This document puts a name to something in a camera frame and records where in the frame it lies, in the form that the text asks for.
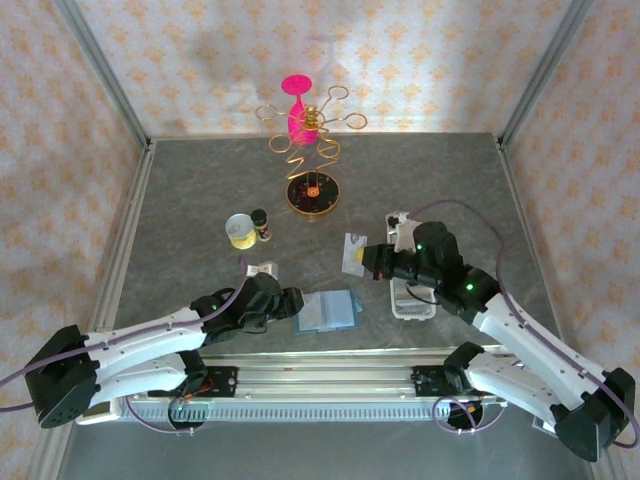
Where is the white credit card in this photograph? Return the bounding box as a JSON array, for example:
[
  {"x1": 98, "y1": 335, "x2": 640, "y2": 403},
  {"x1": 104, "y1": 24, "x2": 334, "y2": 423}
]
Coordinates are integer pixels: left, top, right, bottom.
[{"x1": 341, "y1": 231, "x2": 369, "y2": 277}]

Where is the blue card holder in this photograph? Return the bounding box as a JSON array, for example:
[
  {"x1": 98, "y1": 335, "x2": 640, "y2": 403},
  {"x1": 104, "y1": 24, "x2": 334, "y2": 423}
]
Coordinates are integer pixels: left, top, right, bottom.
[{"x1": 293, "y1": 288, "x2": 367, "y2": 336}]

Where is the clear plastic card tray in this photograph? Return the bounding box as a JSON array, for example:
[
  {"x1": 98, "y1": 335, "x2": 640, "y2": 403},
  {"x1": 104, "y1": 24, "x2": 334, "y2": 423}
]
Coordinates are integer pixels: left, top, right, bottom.
[{"x1": 384, "y1": 211, "x2": 437, "y2": 320}]

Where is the yellow tin can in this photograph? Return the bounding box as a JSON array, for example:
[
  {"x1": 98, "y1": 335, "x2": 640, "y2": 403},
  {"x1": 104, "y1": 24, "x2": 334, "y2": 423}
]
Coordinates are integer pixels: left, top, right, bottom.
[{"x1": 224, "y1": 213, "x2": 259, "y2": 250}]

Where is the small black-capped spice bottle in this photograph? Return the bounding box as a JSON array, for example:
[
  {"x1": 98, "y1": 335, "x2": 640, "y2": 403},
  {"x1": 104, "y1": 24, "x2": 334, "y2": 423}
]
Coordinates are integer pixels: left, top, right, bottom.
[{"x1": 250, "y1": 207, "x2": 274, "y2": 243}]

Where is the pink wine glass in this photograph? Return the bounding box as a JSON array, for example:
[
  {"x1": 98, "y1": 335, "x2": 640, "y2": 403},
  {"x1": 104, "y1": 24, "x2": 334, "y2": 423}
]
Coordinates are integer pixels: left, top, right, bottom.
[{"x1": 280, "y1": 74, "x2": 319, "y2": 146}]

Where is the white digital timer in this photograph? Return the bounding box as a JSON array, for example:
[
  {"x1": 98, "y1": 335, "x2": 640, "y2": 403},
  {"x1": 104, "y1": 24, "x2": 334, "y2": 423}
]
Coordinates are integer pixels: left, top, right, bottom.
[{"x1": 74, "y1": 402, "x2": 122, "y2": 427}]

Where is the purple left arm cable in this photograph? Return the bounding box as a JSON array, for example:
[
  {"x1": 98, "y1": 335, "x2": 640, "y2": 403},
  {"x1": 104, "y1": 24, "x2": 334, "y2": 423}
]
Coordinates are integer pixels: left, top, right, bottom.
[{"x1": 0, "y1": 256, "x2": 252, "y2": 435}]

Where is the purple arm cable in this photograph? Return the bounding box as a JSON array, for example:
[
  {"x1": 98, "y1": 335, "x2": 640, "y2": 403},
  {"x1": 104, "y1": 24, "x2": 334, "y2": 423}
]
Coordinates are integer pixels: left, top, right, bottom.
[
  {"x1": 407, "y1": 198, "x2": 640, "y2": 449},
  {"x1": 0, "y1": 256, "x2": 252, "y2": 435}
]

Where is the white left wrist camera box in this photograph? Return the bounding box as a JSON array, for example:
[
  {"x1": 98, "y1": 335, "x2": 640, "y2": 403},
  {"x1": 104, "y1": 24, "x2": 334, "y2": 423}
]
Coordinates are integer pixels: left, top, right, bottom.
[{"x1": 246, "y1": 260, "x2": 279, "y2": 282}]

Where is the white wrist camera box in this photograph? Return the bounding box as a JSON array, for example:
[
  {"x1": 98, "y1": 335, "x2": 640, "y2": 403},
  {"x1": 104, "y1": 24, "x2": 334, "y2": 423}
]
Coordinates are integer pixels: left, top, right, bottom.
[
  {"x1": 392, "y1": 218, "x2": 419, "y2": 252},
  {"x1": 246, "y1": 260, "x2": 279, "y2": 282}
]

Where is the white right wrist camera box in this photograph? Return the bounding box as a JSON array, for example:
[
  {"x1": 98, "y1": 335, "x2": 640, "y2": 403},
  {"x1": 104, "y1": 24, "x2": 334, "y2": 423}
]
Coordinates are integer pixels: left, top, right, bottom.
[{"x1": 392, "y1": 218, "x2": 419, "y2": 252}]

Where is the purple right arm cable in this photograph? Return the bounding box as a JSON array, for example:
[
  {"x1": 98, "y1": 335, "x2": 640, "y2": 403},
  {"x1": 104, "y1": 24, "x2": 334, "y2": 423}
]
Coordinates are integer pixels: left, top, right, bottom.
[{"x1": 407, "y1": 198, "x2": 640, "y2": 449}]

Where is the gold wire glass rack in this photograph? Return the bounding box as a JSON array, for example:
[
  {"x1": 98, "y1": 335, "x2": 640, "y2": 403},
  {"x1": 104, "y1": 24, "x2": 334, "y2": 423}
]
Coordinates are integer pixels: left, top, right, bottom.
[{"x1": 255, "y1": 85, "x2": 370, "y2": 219}]

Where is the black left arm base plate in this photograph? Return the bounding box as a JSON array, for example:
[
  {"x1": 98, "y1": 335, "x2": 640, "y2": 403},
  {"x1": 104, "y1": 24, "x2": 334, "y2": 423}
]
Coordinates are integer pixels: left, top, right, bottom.
[{"x1": 147, "y1": 364, "x2": 239, "y2": 399}]

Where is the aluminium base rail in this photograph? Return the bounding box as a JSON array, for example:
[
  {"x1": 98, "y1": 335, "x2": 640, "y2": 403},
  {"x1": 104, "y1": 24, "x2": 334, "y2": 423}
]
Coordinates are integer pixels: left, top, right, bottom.
[{"x1": 114, "y1": 343, "x2": 516, "y2": 402}]

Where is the aluminium table edge rail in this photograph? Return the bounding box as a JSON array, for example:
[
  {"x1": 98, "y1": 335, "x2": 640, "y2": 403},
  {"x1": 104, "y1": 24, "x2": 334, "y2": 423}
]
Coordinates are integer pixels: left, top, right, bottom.
[
  {"x1": 496, "y1": 137, "x2": 569, "y2": 359},
  {"x1": 92, "y1": 139, "x2": 157, "y2": 332}
]

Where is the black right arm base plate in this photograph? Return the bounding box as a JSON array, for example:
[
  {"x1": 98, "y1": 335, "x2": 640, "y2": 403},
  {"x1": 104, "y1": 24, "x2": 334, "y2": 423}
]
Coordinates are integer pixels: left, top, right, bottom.
[{"x1": 413, "y1": 364, "x2": 504, "y2": 399}]

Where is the grey slotted cable duct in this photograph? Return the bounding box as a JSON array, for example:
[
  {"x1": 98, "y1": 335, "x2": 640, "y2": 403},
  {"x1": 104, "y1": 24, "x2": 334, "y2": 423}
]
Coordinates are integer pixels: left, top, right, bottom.
[{"x1": 122, "y1": 402, "x2": 451, "y2": 422}]

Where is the aluminium frame corner post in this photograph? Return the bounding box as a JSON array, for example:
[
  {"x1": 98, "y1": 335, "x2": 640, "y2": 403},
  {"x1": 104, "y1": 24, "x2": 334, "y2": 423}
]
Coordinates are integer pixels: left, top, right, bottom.
[
  {"x1": 498, "y1": 0, "x2": 597, "y2": 149},
  {"x1": 52, "y1": 0, "x2": 152, "y2": 151}
]

